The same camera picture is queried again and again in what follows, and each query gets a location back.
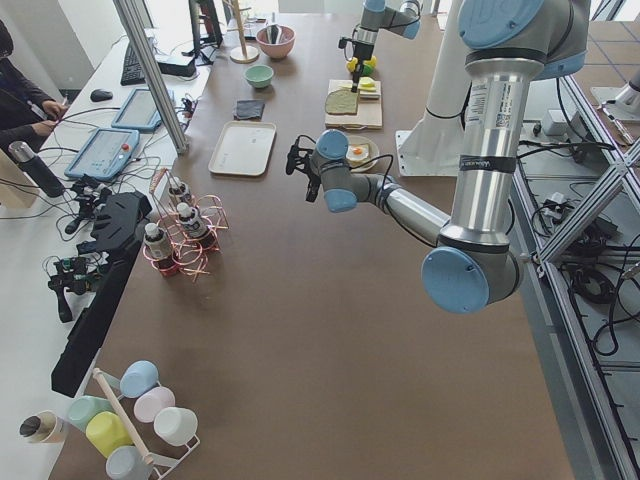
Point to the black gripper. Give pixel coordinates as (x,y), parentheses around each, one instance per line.
(312,182)
(359,53)

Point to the bread slice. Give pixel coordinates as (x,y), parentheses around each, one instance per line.
(357,164)
(341,102)

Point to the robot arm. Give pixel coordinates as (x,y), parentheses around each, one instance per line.
(403,21)
(491,53)

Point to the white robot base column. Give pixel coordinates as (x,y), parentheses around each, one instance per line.
(433,146)

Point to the cream rabbit tray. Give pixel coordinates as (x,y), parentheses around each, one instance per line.
(243,149)

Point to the yellow lemon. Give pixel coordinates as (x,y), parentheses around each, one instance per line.
(372,62)
(352,64)

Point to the lemon slices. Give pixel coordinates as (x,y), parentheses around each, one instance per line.
(366,84)

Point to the wooden cutting board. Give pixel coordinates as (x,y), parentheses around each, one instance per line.
(368,113)

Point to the fried egg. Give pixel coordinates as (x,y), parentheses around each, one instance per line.
(358,153)

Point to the white round plate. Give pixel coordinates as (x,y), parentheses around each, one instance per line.
(374,152)

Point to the pink bowl with ice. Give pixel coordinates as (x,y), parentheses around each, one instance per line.
(278,51)

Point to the metal scoop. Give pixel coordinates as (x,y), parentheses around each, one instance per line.
(273,31)

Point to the green bowl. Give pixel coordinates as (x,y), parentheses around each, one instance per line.
(259,76)

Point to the grey folded cloth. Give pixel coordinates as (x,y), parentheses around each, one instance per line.
(251,109)

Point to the wooden mug tree stand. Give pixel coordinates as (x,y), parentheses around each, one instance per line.
(244,53)

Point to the tea bottle middle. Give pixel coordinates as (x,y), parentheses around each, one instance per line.
(191,221)

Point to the tea bottle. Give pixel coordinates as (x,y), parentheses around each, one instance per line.
(191,221)
(179,192)
(157,243)

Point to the tea bottle back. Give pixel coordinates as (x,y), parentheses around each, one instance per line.
(179,192)

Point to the tea bottle front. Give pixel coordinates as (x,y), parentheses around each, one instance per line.
(157,243)

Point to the blue teach pendant far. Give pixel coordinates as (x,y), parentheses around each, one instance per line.
(138,112)

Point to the blue teach pendant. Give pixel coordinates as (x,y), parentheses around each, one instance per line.
(104,155)
(138,112)

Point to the black device on desk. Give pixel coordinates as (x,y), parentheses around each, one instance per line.
(117,231)

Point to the blue teach pendant near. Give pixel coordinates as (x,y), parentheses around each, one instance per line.
(104,155)

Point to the black keyboard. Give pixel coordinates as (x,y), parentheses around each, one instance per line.
(132,73)

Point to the black computer mouse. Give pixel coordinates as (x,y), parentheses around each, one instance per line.
(100,95)

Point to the light blue cup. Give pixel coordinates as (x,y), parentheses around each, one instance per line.
(140,377)

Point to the pink cup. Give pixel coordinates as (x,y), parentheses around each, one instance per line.
(149,404)

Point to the white cup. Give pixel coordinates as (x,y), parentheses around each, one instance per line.
(176,425)

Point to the black thermos bottle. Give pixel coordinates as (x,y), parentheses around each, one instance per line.
(31,164)

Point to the copper wire bottle rack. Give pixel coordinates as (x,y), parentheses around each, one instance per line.
(189,256)

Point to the aluminium frame post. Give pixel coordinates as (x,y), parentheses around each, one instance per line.
(132,23)

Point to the white wire cup rack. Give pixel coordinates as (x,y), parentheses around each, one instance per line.
(166,457)

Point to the wooden rack handle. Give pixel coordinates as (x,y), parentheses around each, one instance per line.
(103,383)

